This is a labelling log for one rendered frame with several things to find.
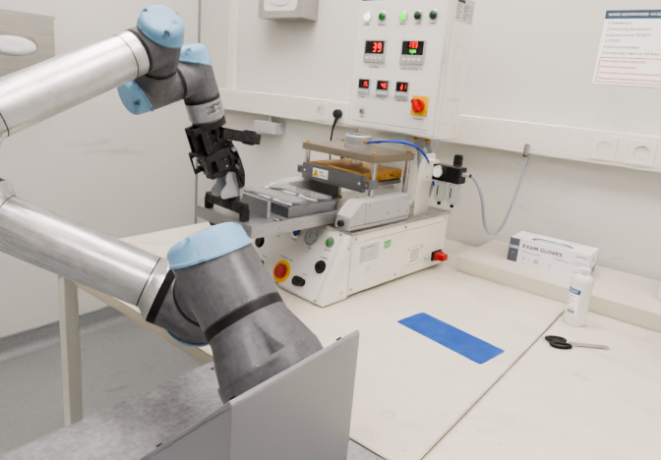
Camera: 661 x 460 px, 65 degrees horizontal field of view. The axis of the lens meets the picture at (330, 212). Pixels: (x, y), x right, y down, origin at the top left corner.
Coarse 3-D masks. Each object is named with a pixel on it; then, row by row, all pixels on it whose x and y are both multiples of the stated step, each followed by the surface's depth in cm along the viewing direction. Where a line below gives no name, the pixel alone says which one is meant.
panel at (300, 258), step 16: (272, 240) 142; (288, 240) 139; (304, 240) 135; (320, 240) 132; (336, 240) 129; (272, 256) 140; (288, 256) 137; (304, 256) 134; (320, 256) 130; (272, 272) 138; (288, 272) 135; (304, 272) 132; (320, 272) 128; (288, 288) 133; (304, 288) 130; (320, 288) 127
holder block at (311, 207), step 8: (272, 208) 123; (280, 208) 121; (288, 208) 120; (296, 208) 121; (304, 208) 123; (312, 208) 125; (320, 208) 127; (328, 208) 129; (288, 216) 120; (296, 216) 122
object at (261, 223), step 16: (208, 208) 123; (224, 208) 124; (256, 208) 121; (336, 208) 133; (240, 224) 114; (256, 224) 113; (272, 224) 116; (288, 224) 119; (304, 224) 123; (320, 224) 127
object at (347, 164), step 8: (320, 160) 151; (328, 160) 153; (336, 160) 154; (344, 160) 155; (352, 160) 147; (336, 168) 143; (344, 168) 141; (352, 168) 142; (360, 168) 143; (368, 168) 144; (384, 168) 147; (392, 168) 148; (368, 176) 138; (376, 176) 140; (384, 176) 143; (392, 176) 144; (400, 176) 148; (384, 184) 143
